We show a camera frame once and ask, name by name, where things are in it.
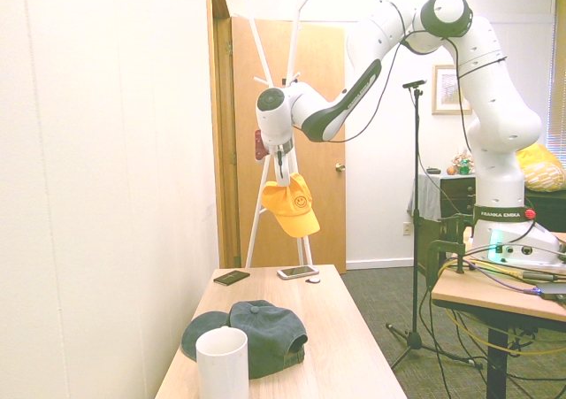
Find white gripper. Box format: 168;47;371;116
270;145;294;189

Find yellow smiley baseball cap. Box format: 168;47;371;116
260;172;321;240

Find dark blue denim cap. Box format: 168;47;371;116
180;299;309;380

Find white smartphone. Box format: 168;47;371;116
277;265;318;280

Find black wallet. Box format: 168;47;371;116
213;270;251;288

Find white wooden coat rack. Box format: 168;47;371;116
241;0;316;270

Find brown wooden door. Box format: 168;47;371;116
231;16;348;271

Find grey cloth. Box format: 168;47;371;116
406;173;443;221

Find black tripod stand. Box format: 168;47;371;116
385;87;483;371

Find dark wooden dresser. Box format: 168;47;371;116
417;173;566;280

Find black metal clamp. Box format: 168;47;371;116
426;212;473;292

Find pale flower decoration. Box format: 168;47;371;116
453;146;475;173

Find white cylindrical cup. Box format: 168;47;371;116
195;326;250;399

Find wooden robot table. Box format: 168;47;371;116
431;230;566;399

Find yellow bag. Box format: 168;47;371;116
516;142;566;193

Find window blinds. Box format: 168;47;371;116
547;0;566;152

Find grey electronics box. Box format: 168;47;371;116
537;282;566;302

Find brown wooden door frame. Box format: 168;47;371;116
205;0;242;270

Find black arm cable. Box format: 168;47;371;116
329;7;474;152

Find framed wall picture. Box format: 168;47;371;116
432;64;473;116

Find yellow cable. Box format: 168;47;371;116
441;257;566;369

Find purple cable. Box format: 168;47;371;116
468;261;543;295

